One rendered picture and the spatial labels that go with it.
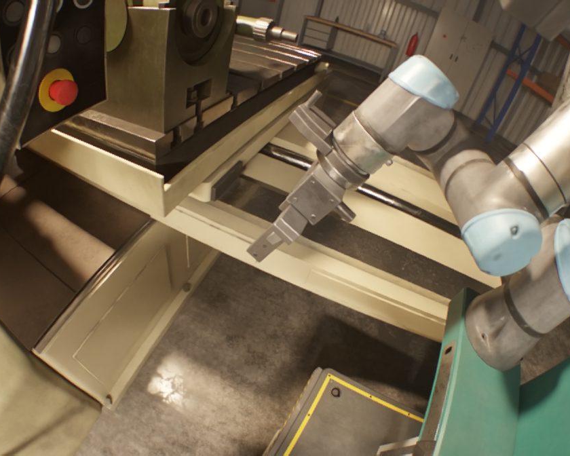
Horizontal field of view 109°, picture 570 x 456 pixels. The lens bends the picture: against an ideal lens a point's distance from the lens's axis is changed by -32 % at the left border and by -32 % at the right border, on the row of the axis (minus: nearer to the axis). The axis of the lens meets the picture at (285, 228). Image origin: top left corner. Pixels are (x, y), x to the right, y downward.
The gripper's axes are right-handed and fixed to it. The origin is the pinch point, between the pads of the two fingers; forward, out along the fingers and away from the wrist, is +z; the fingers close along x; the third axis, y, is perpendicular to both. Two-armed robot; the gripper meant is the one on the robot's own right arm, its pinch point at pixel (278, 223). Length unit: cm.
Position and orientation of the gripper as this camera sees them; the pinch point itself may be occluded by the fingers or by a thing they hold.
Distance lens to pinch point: 46.3
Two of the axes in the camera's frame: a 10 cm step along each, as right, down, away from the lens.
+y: 7.3, 6.7, 1.3
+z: -6.0, 5.4, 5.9
